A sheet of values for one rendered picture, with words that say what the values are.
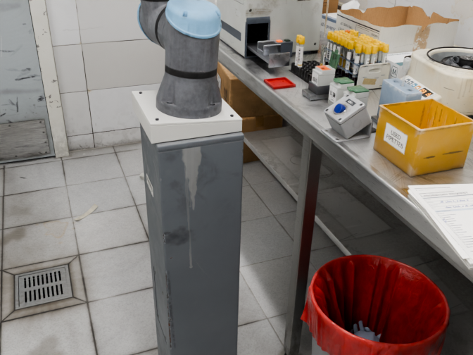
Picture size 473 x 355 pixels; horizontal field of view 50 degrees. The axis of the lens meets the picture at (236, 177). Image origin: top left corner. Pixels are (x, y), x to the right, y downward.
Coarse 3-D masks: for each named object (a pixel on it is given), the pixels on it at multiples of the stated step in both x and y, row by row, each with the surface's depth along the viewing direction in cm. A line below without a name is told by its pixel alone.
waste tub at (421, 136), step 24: (384, 120) 104; (408, 120) 109; (432, 120) 109; (456, 120) 102; (384, 144) 105; (408, 144) 98; (432, 144) 97; (456, 144) 99; (408, 168) 99; (432, 168) 100
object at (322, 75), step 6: (318, 66) 134; (324, 66) 134; (330, 66) 134; (318, 72) 132; (324, 72) 131; (330, 72) 132; (312, 78) 135; (318, 78) 132; (324, 78) 132; (330, 78) 133; (318, 84) 132; (324, 84) 133
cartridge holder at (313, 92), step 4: (312, 84) 135; (308, 88) 137; (312, 88) 135; (316, 88) 133; (320, 88) 133; (324, 88) 133; (328, 88) 133; (304, 92) 136; (308, 92) 135; (312, 92) 135; (316, 92) 133; (320, 92) 133; (324, 92) 134; (328, 92) 134; (308, 96) 134; (312, 96) 133; (316, 96) 133; (320, 96) 134; (324, 96) 134; (328, 96) 134; (312, 100) 134
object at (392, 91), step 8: (384, 80) 118; (392, 80) 118; (400, 80) 118; (384, 88) 118; (392, 88) 115; (400, 88) 114; (408, 88) 114; (384, 96) 119; (392, 96) 116; (400, 96) 113; (408, 96) 111; (416, 96) 112; (376, 120) 121
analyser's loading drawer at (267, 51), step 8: (272, 40) 158; (248, 48) 163; (256, 48) 161; (264, 48) 153; (272, 48) 154; (280, 48) 155; (264, 56) 153; (272, 56) 149; (280, 56) 150; (288, 56) 151; (272, 64) 150; (280, 64) 151; (288, 64) 152
